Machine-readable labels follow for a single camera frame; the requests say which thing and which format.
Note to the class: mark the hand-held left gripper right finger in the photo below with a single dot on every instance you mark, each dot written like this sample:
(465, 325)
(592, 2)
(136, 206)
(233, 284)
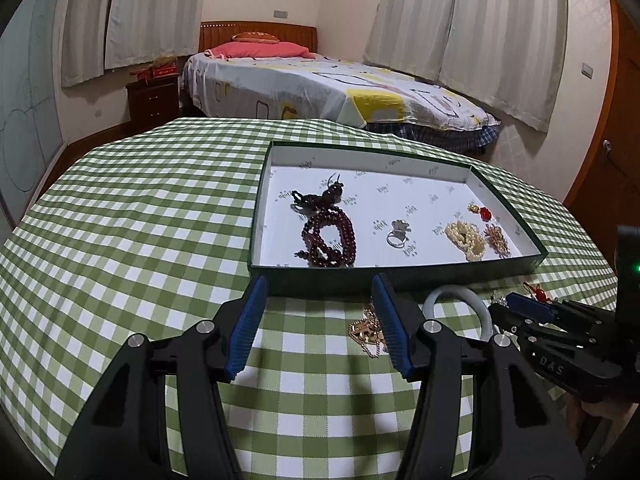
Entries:
(392, 330)

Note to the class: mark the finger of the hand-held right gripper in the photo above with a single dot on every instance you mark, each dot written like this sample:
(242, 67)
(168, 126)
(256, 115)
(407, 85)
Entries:
(530, 306)
(505, 312)

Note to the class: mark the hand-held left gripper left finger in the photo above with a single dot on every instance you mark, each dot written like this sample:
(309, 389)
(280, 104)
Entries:
(247, 325)

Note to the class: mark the red knot gold charm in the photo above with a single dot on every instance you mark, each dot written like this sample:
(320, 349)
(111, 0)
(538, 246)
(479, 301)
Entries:
(537, 292)

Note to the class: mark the pale jade bangle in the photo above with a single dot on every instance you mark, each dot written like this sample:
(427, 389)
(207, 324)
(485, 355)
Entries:
(452, 288)

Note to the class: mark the red flower charm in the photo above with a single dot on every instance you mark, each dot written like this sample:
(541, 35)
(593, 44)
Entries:
(484, 214)

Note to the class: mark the green shallow box tray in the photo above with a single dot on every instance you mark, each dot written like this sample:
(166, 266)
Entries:
(380, 195)

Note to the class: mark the person's right hand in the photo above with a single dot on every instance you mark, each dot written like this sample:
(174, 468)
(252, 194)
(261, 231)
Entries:
(610, 412)

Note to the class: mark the green checked tablecloth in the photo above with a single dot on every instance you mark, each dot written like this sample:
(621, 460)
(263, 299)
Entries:
(150, 210)

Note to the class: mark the blue plaid bed skirt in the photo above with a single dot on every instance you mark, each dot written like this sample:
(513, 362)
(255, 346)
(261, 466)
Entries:
(450, 137)

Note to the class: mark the brown wooden door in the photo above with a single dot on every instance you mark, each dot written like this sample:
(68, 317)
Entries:
(620, 110)

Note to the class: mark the dark wooden nightstand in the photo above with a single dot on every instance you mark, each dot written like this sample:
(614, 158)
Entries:
(152, 100)

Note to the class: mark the patterned white bedsheet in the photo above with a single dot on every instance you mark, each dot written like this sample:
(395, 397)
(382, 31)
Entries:
(310, 85)

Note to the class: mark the red gift box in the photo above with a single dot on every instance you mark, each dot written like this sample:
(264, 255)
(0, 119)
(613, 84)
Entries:
(157, 74)

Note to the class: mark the white striped curtain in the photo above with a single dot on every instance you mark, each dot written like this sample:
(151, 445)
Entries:
(82, 25)
(155, 10)
(505, 35)
(410, 15)

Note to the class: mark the pink pillow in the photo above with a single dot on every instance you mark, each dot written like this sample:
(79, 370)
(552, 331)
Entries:
(260, 50)

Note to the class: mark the brown plush toy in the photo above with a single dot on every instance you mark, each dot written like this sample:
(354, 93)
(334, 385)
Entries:
(164, 62)

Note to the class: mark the orange embroidered cushion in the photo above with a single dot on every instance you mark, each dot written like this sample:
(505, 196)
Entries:
(255, 37)

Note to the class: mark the wooden bed headboard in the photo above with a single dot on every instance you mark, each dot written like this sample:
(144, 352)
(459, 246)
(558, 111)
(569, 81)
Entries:
(220, 32)

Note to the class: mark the frosted glass wardrobe door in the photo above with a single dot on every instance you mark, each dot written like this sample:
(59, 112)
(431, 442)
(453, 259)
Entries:
(25, 110)

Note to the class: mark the white light switch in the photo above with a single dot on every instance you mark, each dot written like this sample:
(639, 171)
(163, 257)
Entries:
(587, 70)

